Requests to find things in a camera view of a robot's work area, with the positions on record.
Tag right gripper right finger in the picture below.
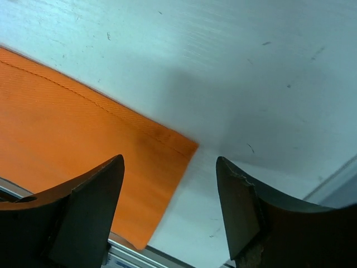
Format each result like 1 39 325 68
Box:
216 156 356 267

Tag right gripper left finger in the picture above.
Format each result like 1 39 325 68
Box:
1 155 124 267

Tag orange trousers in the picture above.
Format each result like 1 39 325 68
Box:
1 49 198 250

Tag aluminium rail frame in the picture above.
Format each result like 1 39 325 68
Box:
1 179 237 267

